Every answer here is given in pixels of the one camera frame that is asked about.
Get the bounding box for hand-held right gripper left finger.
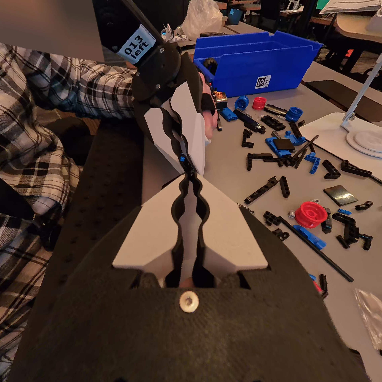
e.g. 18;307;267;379
112;175;190;287

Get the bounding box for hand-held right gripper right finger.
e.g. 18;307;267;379
192;175;269;287

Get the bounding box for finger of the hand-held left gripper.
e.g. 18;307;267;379
170;81;207;176
144;101;192;175

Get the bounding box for small beam and pins assembly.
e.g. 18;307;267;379
178;153;197;177

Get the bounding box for person's left forearm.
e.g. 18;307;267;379
27;58;138;120

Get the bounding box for grey desk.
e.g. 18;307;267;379
140;22;382;382

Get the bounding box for person's left hand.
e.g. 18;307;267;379
198;73;219;141

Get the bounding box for crumpled white papers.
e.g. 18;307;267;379
161;23;188;43

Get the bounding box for long black beam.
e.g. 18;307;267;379
233;109;266;134
244;176;279;204

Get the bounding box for white plastic bag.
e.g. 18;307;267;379
182;0;223;40

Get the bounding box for blue curved brick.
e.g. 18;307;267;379
293;225;326;249

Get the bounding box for long black axle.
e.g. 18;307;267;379
279;216;354;282

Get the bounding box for blue plastic bin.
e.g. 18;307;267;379
193;30;324;97

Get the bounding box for black perforated connector brick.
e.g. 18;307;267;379
264;155;300;168

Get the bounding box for blue and black brick assembly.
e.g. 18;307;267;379
265;131;306;157

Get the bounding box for blue angled beam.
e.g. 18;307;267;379
304;152;321;174

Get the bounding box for thin black axle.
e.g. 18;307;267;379
294;135;320;169

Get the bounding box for black flat panel tile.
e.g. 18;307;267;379
323;185;359;206

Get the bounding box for black angular brick cluster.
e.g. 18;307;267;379
321;207;373;250

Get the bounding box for white book stand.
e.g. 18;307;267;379
298;0;382;159

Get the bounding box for person's plaid shirt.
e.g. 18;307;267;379
0;43;85;373

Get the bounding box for black bent connector beam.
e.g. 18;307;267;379
340;160;373;178

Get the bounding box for open instruction booklet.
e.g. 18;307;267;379
319;0;382;14

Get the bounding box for black rectangular frame brick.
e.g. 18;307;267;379
260;116;286;131

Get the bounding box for black strap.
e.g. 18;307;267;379
0;176;63;251

